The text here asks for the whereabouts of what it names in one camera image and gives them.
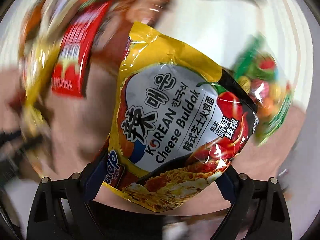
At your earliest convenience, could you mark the yellow cheese buldak noodle pack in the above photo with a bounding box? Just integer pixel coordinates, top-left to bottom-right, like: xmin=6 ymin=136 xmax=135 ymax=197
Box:
xmin=105 ymin=22 xmax=259 ymax=212

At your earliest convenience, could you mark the green candy bag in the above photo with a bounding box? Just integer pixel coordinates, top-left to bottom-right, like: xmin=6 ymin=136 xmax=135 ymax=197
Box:
xmin=232 ymin=33 xmax=293 ymax=145

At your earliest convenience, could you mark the brown snack packet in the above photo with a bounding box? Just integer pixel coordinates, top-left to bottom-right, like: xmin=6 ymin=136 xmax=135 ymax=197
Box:
xmin=89 ymin=0 xmax=172 ymax=76

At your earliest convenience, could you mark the red snack packet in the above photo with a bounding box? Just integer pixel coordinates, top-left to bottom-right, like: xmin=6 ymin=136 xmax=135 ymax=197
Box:
xmin=51 ymin=1 xmax=111 ymax=98

